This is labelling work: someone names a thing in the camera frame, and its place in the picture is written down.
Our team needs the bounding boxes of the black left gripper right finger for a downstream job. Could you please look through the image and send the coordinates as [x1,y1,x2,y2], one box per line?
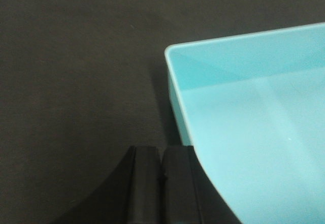
[162,146,240,223]

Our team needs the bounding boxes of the black conveyor belt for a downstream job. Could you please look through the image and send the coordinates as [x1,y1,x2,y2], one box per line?
[1,0,324,223]

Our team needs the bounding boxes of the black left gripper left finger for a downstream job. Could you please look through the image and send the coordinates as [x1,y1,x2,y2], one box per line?
[54,146,160,223]

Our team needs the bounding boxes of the light blue plastic bin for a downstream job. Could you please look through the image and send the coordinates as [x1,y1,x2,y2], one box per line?
[165,23,324,223]

